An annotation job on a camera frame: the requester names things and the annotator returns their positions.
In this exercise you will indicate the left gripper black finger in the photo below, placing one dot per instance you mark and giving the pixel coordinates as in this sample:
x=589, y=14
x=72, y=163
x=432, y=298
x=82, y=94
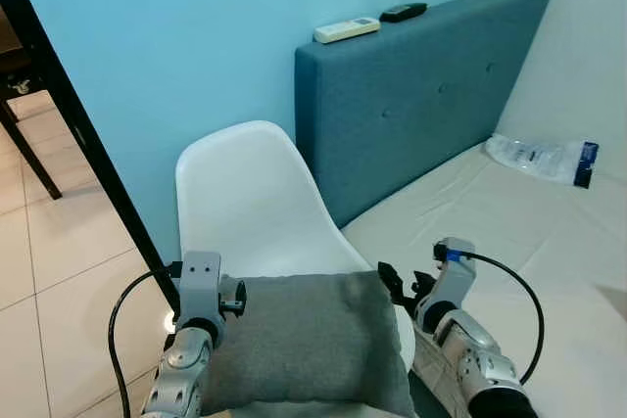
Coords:
x=240, y=299

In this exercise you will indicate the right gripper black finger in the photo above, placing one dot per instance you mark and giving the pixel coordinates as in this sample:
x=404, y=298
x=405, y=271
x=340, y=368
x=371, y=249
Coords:
x=392, y=283

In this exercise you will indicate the grey fabric pillow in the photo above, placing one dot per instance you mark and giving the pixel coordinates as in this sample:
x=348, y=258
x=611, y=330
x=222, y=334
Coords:
x=304, y=340

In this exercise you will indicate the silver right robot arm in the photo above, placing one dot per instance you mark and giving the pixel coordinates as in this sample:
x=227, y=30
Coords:
x=480, y=364

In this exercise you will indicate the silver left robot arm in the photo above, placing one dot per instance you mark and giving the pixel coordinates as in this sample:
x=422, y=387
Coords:
x=181, y=369

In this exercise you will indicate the white plastic shell chair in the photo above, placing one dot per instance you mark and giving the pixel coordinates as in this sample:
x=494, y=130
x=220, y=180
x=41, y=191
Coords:
x=250, y=203

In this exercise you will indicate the clear plastic package blue label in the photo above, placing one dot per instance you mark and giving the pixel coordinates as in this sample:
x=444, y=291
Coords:
x=539, y=157

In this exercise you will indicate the blue upholstered headboard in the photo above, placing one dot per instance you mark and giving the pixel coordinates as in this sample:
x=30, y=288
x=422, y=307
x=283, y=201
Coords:
x=421, y=95

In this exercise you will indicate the dark wooden furniture legs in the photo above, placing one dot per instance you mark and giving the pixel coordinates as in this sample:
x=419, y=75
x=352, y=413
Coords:
x=24, y=144

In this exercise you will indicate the white remote control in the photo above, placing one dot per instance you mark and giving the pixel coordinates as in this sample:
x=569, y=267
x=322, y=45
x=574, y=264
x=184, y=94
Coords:
x=347, y=29

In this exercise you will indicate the black remote control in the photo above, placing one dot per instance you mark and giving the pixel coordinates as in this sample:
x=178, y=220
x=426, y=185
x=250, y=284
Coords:
x=403, y=13

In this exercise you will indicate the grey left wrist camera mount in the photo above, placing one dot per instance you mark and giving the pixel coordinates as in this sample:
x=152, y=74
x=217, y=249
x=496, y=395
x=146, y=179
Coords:
x=200, y=286

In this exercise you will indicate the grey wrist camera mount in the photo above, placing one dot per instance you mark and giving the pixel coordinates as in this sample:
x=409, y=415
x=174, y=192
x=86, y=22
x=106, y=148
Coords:
x=200, y=286
x=453, y=276

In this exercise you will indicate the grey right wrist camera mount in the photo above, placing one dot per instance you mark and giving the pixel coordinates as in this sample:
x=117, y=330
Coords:
x=453, y=276

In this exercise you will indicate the dark grey bed frame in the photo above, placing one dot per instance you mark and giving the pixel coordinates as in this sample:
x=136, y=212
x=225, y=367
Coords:
x=431, y=406

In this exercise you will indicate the black door frame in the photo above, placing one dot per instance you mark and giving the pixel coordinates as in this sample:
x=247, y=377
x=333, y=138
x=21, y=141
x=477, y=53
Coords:
x=69, y=105

